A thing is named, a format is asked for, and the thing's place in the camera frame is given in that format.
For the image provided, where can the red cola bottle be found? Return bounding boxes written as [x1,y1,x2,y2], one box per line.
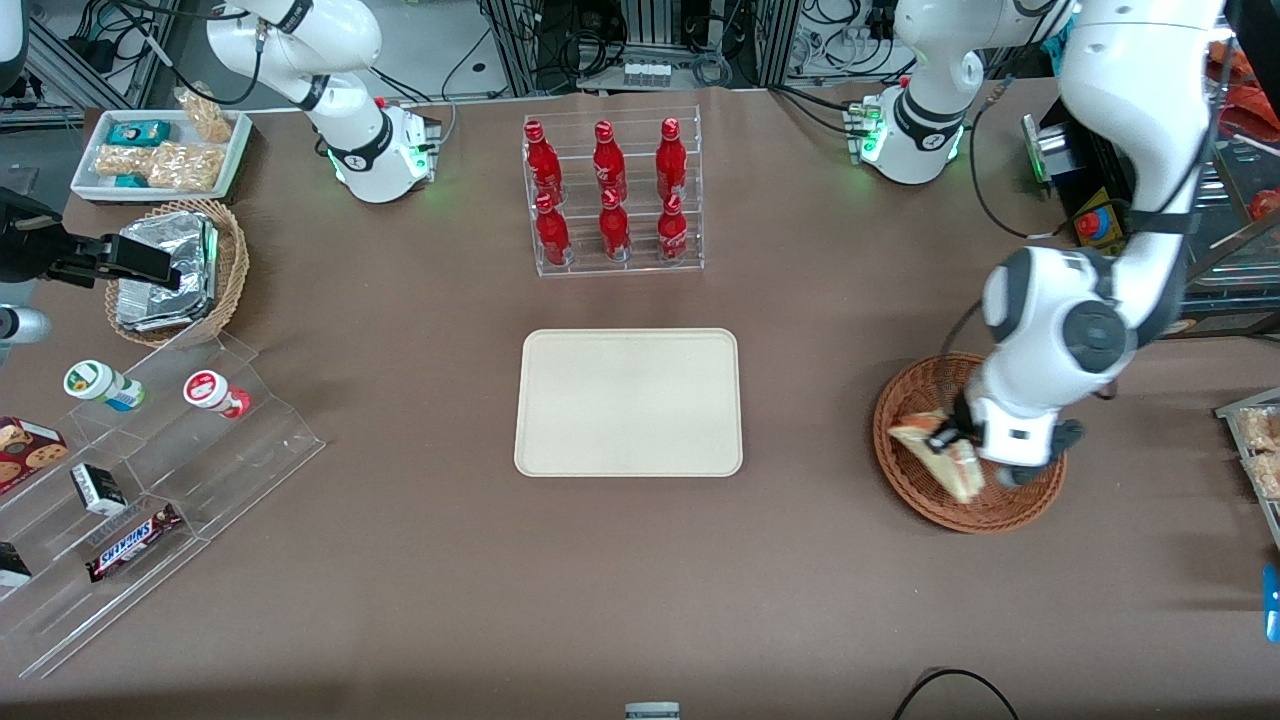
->
[592,120,629,205]
[656,193,690,263]
[598,188,633,263]
[535,192,573,267]
[524,120,564,207]
[655,118,690,202]

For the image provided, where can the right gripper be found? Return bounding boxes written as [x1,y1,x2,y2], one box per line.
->
[0,188,184,293]

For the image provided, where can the black floor cable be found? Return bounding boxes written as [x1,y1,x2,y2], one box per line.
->
[892,668,1022,720]

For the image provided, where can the red capped yogurt bottle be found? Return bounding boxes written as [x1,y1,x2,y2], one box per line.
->
[183,370,252,421]

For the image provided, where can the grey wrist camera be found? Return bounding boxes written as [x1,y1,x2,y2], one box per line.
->
[0,304,52,347]
[997,419,1087,489]

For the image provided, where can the Snickers chocolate bar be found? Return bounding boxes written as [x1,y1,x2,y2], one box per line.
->
[85,503,185,584]

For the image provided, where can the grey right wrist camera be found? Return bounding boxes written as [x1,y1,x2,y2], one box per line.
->
[0,304,52,347]

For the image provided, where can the clear bag of crackers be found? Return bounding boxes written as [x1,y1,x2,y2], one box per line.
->
[1245,450,1280,503]
[1237,406,1280,457]

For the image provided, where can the foil wrapped pack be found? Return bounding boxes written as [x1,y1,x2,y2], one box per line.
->
[115,278,217,334]
[118,211,220,301]

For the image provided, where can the small black white carton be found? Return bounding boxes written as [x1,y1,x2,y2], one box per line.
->
[70,463,129,518]

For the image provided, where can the aluminium frame stand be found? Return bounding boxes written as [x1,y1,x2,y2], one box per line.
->
[20,0,183,113]

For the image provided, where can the clear acrylic bottle rack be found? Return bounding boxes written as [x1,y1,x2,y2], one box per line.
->
[521,105,705,278]

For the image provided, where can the red cookie box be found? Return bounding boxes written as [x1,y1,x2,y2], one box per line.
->
[0,416,71,497]

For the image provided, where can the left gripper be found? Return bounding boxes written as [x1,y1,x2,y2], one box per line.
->
[925,392,1065,471]

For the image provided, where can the orange plastic item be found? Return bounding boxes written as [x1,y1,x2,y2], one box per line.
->
[1214,44,1280,143]

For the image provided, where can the aluminium frame equipment rack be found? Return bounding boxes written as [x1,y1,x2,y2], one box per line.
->
[478,0,803,97]

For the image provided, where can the white rectangular snack tray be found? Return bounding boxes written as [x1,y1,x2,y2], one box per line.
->
[70,108,253,204]

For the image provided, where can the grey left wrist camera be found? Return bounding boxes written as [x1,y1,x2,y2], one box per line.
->
[997,419,1087,489]

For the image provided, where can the clear acrylic stepped shelf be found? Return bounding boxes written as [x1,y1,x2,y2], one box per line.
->
[0,330,327,681]

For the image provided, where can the cream plastic tray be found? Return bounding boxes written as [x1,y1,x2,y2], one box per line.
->
[514,328,744,478]

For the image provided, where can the brown round wicker basket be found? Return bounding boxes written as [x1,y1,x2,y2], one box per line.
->
[873,352,1068,534]

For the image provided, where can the green capped yogurt bottle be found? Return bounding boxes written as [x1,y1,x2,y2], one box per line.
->
[63,360,147,413]

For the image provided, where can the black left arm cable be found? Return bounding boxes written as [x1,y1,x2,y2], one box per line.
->
[940,60,1233,406]

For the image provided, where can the clear bag of nuts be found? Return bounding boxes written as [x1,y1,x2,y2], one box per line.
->
[147,142,227,193]
[94,145,161,180]
[175,88,235,145]

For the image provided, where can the light tan wicker basket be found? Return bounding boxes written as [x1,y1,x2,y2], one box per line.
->
[104,198,251,350]

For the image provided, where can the triangular sandwich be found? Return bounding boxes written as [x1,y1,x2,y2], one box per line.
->
[887,407,987,505]

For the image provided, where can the black yellow control box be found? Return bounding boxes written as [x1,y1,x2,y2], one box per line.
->
[1040,95,1280,343]

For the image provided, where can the small metal green device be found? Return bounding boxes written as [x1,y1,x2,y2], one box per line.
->
[1019,112,1077,187]

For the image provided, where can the metal wire snack tray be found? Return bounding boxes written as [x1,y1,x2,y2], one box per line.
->
[1214,387,1280,553]

